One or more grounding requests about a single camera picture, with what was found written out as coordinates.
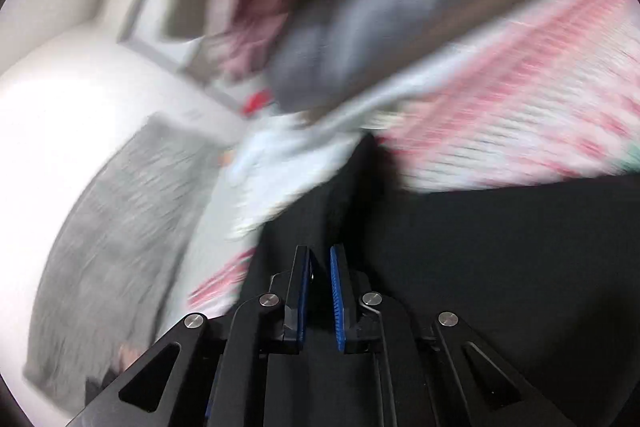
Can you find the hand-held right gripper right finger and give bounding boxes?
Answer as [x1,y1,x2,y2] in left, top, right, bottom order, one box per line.
[327,243,576,427]

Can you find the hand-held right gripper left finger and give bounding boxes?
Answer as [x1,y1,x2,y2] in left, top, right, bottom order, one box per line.
[67,244,321,427]

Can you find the black garment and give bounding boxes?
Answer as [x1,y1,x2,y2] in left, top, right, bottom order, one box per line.
[240,132,640,427]

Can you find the white plastic bag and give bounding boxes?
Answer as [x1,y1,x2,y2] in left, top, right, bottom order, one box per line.
[220,42,471,238]

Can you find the grey floor rug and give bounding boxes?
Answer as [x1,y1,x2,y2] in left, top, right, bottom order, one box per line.
[22,114,226,413]

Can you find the small red object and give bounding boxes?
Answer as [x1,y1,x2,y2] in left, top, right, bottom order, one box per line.
[242,91,273,114]

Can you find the pink green patterned blanket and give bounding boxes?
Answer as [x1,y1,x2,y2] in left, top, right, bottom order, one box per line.
[187,0,640,315]

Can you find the grey folded quilt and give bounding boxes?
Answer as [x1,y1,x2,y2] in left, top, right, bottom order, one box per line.
[267,0,591,112]

